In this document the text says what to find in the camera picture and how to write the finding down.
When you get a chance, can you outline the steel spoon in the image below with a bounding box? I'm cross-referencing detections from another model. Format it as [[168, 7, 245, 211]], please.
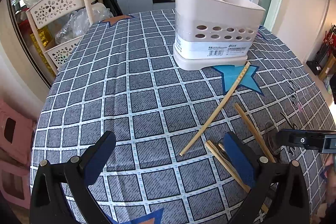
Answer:
[[217, 143, 231, 162], [263, 122, 281, 156]]

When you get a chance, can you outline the orange dotted wooden chopstick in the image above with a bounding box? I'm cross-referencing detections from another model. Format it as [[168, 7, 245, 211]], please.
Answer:
[[179, 61, 251, 157]]

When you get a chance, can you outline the plain wooden chopstick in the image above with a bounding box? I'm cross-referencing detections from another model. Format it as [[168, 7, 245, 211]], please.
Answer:
[[205, 140, 250, 193], [234, 103, 276, 162]]

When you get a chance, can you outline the pink plastic stool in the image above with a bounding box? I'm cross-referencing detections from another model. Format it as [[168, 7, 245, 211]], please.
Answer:
[[1, 101, 36, 209]]

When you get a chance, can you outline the grey checkered star tablecloth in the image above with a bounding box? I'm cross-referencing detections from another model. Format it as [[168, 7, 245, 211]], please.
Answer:
[[30, 10, 335, 223]]

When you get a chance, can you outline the pink plastic utensil holder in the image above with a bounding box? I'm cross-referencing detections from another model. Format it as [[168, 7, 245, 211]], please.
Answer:
[[173, 0, 265, 71]]

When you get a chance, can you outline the beige plastic storage rack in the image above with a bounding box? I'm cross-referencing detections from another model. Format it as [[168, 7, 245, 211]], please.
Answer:
[[25, 0, 104, 75]]

